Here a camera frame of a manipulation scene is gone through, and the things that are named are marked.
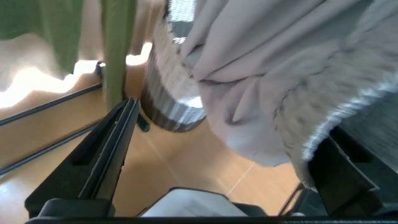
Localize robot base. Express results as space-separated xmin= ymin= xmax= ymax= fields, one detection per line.
xmin=138 ymin=186 xmax=268 ymax=218

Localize green long-sleeved shirt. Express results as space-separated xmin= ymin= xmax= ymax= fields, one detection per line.
xmin=0 ymin=0 xmax=138 ymax=110

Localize pale grey shorts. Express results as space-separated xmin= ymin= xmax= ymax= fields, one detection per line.
xmin=180 ymin=0 xmax=398 ymax=191

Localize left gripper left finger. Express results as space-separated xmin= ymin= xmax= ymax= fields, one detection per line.
xmin=24 ymin=97 xmax=141 ymax=218

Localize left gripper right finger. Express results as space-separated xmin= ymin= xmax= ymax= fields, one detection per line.
xmin=307 ymin=125 xmax=398 ymax=218

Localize black clothes rack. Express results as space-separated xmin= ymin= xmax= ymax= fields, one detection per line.
xmin=0 ymin=60 xmax=152 ymax=177

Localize white laundry basket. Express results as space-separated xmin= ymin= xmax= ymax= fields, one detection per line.
xmin=139 ymin=0 xmax=208 ymax=133

